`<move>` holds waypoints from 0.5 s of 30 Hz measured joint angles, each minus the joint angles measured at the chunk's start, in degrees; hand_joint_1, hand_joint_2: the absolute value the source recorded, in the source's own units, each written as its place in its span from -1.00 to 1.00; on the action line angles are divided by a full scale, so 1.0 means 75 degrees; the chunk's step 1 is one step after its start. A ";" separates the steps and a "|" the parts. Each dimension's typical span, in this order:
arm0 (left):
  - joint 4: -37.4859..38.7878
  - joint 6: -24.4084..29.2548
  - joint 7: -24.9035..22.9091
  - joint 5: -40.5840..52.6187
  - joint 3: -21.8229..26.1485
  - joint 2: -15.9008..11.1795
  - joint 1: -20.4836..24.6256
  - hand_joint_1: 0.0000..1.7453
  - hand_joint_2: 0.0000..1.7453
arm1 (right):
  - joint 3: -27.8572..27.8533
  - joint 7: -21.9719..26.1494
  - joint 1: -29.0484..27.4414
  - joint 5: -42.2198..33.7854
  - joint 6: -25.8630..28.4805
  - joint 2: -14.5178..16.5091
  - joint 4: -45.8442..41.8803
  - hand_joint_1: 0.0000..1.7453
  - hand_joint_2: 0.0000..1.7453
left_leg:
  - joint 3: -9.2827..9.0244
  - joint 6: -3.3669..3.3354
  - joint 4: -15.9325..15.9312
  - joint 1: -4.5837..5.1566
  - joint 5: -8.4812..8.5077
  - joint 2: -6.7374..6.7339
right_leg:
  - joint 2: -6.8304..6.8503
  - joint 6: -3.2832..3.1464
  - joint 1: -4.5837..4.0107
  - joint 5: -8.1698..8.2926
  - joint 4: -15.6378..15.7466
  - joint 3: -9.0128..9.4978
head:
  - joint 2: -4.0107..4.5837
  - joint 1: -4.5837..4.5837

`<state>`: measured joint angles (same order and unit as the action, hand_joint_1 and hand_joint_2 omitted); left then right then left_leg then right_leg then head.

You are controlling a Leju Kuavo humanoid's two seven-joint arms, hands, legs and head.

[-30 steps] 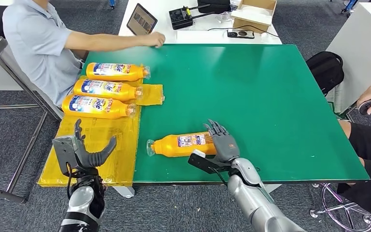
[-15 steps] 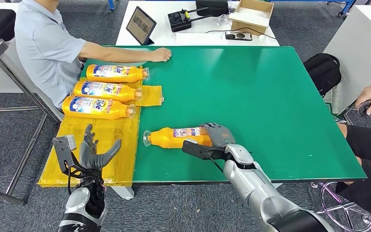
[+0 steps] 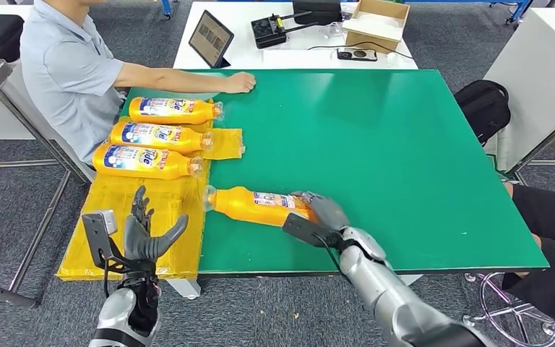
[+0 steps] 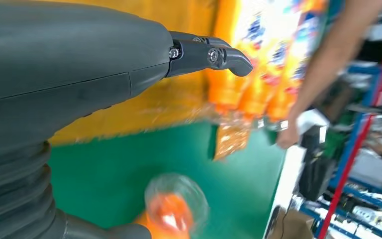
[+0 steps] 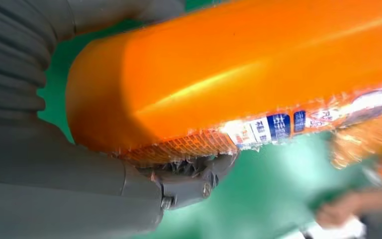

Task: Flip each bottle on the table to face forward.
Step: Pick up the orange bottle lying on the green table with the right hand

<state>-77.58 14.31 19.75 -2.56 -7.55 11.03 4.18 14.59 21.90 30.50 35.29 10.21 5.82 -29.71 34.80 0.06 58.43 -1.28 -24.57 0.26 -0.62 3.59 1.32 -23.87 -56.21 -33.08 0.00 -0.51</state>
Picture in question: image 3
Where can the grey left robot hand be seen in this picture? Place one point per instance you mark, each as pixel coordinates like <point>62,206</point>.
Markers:
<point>141,244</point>

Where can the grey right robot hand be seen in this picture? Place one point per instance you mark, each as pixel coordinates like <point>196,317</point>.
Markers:
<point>328,210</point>

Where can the orange detergent bottle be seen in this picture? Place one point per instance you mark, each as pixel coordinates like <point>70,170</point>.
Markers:
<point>162,139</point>
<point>177,108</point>
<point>244,208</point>
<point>148,165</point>

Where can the yellow taped cardboard mat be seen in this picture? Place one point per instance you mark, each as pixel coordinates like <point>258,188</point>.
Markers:
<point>105,196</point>

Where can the white table foot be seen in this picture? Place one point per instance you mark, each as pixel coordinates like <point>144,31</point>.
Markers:
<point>410,279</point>
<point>185,289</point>

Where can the flat black device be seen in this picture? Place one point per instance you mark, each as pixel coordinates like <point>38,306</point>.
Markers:
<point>357,54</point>

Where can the chrome stool base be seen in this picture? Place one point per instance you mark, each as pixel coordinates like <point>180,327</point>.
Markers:
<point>469,321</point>

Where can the clear plastic wrap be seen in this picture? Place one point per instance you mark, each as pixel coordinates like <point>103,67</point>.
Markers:
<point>332,29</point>

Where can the black backpack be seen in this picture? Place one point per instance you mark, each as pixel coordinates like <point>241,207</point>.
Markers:
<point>483,112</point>

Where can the open cardboard box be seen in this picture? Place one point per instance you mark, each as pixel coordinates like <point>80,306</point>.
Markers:
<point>375,29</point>

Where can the black controller with antennas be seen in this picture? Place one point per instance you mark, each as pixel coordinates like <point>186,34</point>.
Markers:
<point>267,32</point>

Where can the black case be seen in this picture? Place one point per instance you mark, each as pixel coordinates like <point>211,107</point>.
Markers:
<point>317,12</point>

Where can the black tablet on stand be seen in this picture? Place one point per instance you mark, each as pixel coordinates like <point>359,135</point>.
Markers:
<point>209,38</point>

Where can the white side table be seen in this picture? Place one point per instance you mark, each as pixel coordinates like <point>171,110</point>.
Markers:
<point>536,72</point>

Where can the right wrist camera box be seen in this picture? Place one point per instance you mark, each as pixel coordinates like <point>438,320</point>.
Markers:
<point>308,230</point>

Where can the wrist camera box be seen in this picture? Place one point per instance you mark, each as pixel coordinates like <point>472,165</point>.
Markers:
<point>308,230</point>
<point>98,239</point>

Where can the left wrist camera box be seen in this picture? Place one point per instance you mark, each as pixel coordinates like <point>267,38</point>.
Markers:
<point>98,239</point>

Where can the blue frame leg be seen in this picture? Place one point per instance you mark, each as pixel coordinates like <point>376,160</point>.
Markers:
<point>166,8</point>
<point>519,10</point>

